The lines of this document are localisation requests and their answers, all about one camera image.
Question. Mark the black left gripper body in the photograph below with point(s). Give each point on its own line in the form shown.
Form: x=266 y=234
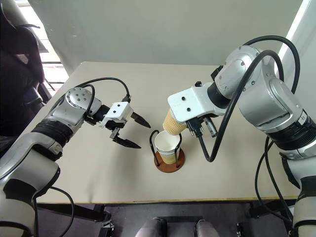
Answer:
x=114 y=126

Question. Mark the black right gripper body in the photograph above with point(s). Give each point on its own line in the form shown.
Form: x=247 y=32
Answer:
x=211 y=126

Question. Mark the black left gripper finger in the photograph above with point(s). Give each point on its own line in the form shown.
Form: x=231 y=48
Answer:
x=128 y=143
x=141 y=120

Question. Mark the orange ripple white paper cup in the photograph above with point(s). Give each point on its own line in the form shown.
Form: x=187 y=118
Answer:
x=165 y=140
x=169 y=159
x=172 y=124

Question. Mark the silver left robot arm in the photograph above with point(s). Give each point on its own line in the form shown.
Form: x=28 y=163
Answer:
x=24 y=158

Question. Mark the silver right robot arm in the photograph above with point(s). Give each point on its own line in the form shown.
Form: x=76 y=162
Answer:
x=271 y=98

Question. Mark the grey rounded shape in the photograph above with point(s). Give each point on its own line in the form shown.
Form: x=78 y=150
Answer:
x=150 y=229
x=204 y=229

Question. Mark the black fabric chair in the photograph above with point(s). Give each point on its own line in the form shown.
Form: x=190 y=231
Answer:
x=17 y=74

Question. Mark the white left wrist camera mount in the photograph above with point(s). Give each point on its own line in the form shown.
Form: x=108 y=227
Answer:
x=118 y=109

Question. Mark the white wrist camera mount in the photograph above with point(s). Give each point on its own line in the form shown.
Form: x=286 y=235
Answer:
x=118 y=109
x=190 y=101

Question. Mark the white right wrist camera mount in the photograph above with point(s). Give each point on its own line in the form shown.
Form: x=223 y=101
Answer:
x=190 y=101

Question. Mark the black table frame bar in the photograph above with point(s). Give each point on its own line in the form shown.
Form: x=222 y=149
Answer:
x=79 y=211

